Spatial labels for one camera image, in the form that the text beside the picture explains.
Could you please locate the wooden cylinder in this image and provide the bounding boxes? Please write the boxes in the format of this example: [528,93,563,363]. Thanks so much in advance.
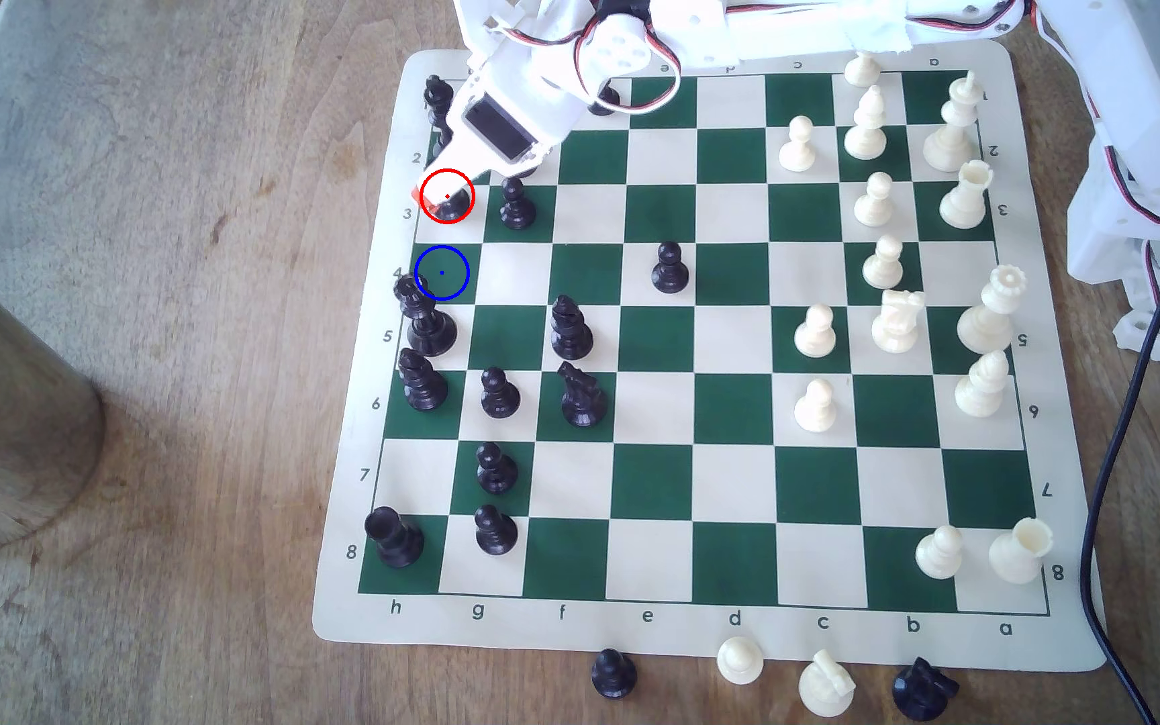
[0,246,106,550]

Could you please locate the white knight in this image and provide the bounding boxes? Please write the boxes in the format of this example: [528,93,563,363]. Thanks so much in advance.
[870,289,926,356]
[797,648,857,719]

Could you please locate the black knight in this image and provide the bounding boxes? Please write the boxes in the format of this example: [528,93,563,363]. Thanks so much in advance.
[892,657,962,722]
[557,360,610,429]

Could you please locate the white bishop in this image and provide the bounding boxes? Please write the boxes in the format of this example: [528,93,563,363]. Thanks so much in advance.
[953,349,1012,420]
[842,85,889,162]

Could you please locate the black queen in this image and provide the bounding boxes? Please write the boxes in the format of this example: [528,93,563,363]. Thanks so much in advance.
[393,274,459,358]

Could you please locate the white king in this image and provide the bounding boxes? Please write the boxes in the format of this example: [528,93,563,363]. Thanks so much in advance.
[922,70,984,173]

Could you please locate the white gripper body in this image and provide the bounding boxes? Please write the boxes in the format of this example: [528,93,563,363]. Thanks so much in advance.
[444,0,601,179]

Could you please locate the green and cream chess mat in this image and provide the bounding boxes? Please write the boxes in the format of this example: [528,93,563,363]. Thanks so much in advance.
[311,38,1112,674]

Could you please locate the black bishop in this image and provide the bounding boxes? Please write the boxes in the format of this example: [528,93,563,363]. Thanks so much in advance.
[397,347,449,412]
[550,294,595,362]

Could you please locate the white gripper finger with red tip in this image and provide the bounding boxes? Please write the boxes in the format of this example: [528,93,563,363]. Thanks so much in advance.
[407,139,467,205]
[447,159,501,197]

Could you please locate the black king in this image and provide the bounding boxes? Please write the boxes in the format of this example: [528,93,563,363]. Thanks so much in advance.
[423,75,456,134]

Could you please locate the white rook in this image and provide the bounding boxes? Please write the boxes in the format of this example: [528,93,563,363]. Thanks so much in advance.
[987,518,1055,586]
[938,161,996,231]

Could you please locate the white queen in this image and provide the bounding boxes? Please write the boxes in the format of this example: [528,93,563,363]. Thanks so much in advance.
[957,264,1030,356]

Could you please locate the black cable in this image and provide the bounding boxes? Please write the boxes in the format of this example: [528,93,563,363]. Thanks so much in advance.
[1081,141,1160,725]

